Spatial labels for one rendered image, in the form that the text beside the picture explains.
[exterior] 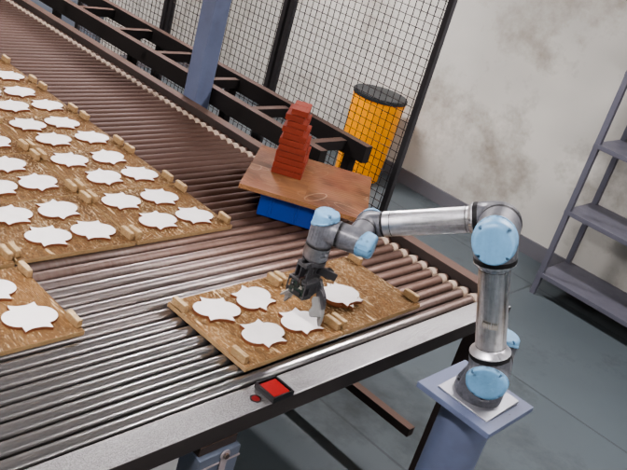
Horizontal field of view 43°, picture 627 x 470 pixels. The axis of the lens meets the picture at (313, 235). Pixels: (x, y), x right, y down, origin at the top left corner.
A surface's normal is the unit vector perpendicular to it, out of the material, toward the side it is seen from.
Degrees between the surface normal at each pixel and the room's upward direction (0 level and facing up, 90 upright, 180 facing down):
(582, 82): 90
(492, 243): 86
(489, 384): 100
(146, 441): 0
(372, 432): 0
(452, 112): 90
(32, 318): 0
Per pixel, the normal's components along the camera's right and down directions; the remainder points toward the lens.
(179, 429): 0.26, -0.87
